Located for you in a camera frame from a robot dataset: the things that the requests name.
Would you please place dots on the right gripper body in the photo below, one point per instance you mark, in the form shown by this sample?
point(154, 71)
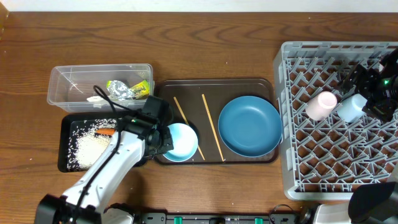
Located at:
point(382, 94)

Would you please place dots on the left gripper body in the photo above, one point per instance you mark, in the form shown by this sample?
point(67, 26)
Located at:
point(166, 143)

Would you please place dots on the light blue bowl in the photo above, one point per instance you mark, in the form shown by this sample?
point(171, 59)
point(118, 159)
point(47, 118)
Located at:
point(185, 143)

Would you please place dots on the light blue cup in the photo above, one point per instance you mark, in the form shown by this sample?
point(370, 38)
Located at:
point(351, 109)

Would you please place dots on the pink cup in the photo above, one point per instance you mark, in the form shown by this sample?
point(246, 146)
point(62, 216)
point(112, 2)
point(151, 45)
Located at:
point(321, 106)

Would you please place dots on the orange carrot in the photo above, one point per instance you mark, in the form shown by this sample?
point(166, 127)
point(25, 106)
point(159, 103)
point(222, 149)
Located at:
point(105, 131)

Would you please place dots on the white napkin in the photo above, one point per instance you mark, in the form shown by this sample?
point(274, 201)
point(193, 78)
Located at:
point(96, 100)

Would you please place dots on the green snack wrapper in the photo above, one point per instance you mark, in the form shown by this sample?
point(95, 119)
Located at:
point(118, 90)

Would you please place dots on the pile of white rice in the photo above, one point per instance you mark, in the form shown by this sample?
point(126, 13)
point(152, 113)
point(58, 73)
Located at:
point(84, 145)

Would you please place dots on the grey dishwasher rack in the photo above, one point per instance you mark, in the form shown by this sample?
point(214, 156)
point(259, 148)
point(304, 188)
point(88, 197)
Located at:
point(329, 159)

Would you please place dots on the dark blue plate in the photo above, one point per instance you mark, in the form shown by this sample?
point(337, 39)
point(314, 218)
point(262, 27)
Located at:
point(250, 126)

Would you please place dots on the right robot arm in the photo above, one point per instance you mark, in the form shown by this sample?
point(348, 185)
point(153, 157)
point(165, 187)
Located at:
point(372, 203)

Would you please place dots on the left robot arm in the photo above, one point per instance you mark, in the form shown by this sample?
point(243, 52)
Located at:
point(87, 200)

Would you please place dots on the left wooden chopstick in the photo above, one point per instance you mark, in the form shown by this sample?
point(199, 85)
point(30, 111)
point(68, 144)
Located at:
point(187, 123)

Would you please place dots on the wooden chopstick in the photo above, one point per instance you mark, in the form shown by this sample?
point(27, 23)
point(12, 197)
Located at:
point(187, 123)
point(212, 126)

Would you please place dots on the dark brown serving tray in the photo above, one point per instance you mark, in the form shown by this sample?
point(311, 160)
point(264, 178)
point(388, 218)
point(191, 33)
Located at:
point(218, 93)

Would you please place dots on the right wooden chopstick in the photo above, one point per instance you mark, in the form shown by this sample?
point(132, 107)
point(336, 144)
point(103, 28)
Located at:
point(212, 126)

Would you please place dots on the clear plastic bin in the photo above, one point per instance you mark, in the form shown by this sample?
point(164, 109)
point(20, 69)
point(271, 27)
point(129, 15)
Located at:
point(70, 86)

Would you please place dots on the black plastic tray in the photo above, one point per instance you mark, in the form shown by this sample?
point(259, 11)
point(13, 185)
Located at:
point(65, 132)

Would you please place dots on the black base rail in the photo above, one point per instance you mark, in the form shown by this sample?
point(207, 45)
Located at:
point(191, 218)

